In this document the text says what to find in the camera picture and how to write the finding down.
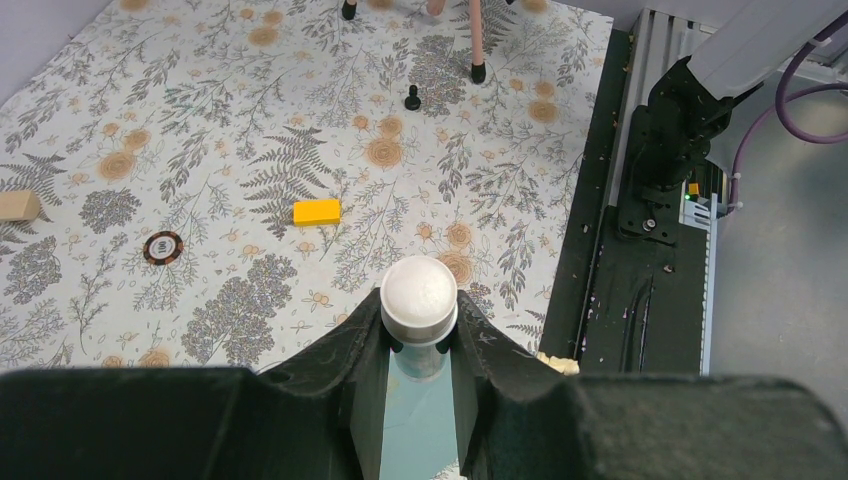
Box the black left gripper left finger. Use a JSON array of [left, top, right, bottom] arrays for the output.
[[1, 292, 389, 479]]

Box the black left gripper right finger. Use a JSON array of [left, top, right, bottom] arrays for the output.
[[450, 292, 847, 479]]

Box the teal paper envelope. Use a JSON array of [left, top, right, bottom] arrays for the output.
[[379, 358, 462, 480]]

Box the green white glue stick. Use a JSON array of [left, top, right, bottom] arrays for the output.
[[379, 256, 458, 382]]

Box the cream chess knight piece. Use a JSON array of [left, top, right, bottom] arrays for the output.
[[537, 352, 580, 376]]

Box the yellow rectangular block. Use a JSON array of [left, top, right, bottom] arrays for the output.
[[292, 199, 342, 227]]

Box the floral patterned table mat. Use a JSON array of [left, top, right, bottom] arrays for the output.
[[1, 1, 613, 370]]

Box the black chess pawn piece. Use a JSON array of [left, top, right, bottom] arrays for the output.
[[404, 85, 422, 111]]

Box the small tan wooden cube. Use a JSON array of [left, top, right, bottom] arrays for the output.
[[0, 190, 41, 222]]

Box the pink music stand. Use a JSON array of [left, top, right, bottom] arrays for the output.
[[341, 0, 488, 85]]

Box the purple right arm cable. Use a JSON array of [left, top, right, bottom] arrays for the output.
[[728, 9, 848, 213]]

